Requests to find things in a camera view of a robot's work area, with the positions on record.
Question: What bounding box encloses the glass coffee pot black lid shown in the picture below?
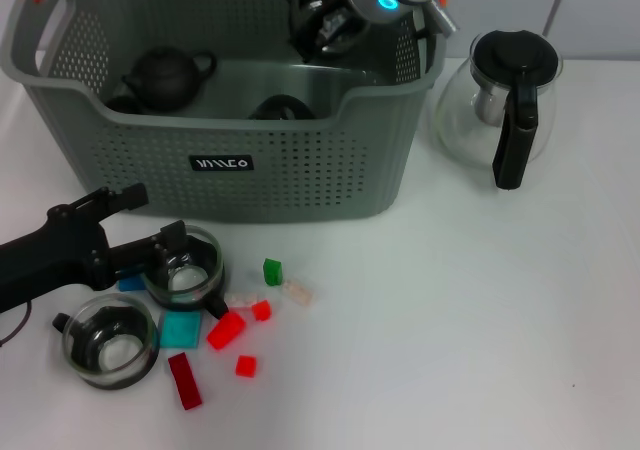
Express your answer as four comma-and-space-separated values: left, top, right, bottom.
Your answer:
434, 28, 564, 191

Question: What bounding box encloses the grey perforated plastic storage bin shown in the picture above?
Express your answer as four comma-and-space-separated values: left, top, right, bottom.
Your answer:
0, 0, 449, 224

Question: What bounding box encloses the teal square toy brick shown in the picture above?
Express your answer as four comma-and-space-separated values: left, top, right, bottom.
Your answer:
158, 310, 204, 350

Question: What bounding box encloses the black clay teapot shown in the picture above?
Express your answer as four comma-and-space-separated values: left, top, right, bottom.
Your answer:
119, 44, 219, 114

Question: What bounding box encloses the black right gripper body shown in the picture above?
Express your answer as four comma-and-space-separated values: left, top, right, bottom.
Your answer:
319, 14, 371, 59

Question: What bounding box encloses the red sloped toy brick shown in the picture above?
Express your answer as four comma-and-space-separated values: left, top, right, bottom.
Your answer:
206, 311, 247, 351

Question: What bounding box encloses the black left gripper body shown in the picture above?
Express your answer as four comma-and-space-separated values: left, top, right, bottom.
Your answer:
0, 202, 114, 316

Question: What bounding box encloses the small red toy brick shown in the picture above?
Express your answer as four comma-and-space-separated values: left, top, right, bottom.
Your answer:
250, 299, 274, 323
234, 354, 258, 379

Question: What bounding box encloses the small green toy brick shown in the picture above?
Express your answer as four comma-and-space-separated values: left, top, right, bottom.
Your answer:
262, 257, 285, 287

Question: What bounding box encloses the white two-stud toy brick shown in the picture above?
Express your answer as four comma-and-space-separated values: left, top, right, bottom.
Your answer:
224, 292, 261, 311

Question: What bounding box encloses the clear whitish toy brick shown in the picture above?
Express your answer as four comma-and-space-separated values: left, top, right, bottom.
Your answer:
282, 278, 315, 306

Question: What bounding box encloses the dark red flat toy brick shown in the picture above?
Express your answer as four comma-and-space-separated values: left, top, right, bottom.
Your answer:
167, 352, 204, 411

